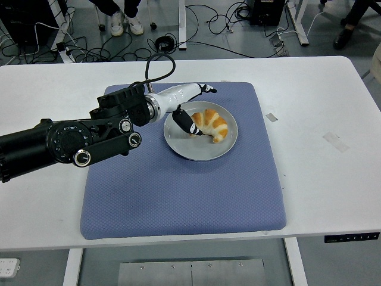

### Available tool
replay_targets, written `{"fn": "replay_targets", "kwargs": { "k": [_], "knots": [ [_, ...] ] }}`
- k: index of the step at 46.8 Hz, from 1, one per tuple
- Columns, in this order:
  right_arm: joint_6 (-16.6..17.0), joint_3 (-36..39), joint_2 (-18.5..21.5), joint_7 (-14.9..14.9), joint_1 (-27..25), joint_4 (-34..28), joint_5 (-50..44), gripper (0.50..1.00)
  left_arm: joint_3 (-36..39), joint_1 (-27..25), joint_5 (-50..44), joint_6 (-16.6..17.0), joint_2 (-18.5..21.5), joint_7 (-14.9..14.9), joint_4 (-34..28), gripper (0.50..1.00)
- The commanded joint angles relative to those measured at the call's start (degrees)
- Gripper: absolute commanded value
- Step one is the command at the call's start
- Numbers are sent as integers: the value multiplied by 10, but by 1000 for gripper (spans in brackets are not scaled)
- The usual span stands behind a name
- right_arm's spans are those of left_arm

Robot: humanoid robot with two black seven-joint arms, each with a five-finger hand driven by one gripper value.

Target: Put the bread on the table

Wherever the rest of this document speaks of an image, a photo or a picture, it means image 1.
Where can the black table control panel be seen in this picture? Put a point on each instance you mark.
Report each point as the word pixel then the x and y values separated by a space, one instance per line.
pixel 351 237

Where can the beige object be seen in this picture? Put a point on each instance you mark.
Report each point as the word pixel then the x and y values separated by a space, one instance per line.
pixel 376 62

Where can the black chair caster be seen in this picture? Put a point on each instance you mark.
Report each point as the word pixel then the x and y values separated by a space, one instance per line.
pixel 102 27
pixel 153 26

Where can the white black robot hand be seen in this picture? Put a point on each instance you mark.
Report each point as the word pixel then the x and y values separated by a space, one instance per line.
pixel 175 95

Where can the small black equipment box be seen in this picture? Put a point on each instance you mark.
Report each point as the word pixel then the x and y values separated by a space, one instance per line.
pixel 265 12

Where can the narrow white desk leg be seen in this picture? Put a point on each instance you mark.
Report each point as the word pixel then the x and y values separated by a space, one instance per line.
pixel 182 24

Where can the person with white shoes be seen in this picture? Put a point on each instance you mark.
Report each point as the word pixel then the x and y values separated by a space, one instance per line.
pixel 117 24

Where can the grey metal plate with screws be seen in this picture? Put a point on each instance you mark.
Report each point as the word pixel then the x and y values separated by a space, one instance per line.
pixel 190 274

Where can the person with black shoe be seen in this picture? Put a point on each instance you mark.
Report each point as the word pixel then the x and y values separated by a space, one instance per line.
pixel 342 37

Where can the white power strip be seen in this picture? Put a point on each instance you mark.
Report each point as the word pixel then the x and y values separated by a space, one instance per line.
pixel 9 268

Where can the grey round plate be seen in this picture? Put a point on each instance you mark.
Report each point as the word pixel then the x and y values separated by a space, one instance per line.
pixel 196 149

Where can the white table leg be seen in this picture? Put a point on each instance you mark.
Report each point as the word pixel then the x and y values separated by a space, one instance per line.
pixel 71 268
pixel 296 265

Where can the golden croissant bread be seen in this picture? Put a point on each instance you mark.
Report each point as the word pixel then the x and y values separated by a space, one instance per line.
pixel 215 125

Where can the white desk leg with foot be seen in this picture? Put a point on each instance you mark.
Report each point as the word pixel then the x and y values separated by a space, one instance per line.
pixel 302 32

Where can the small grey tape piece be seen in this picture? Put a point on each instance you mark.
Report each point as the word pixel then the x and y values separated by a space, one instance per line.
pixel 271 117

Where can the large clear tape piece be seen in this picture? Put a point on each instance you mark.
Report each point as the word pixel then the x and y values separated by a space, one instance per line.
pixel 336 142

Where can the blue quilted mat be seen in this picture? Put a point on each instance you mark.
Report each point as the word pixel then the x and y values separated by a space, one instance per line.
pixel 149 193

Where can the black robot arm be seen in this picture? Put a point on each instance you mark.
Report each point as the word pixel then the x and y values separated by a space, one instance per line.
pixel 74 140

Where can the grey foot pedal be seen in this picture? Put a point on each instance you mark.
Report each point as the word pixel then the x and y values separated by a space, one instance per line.
pixel 279 46

